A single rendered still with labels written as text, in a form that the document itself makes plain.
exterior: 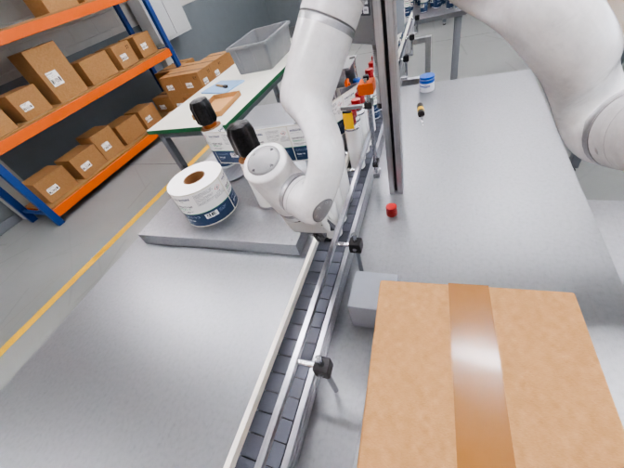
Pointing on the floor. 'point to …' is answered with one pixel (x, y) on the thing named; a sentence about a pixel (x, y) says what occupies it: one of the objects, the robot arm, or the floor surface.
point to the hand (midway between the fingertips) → (319, 234)
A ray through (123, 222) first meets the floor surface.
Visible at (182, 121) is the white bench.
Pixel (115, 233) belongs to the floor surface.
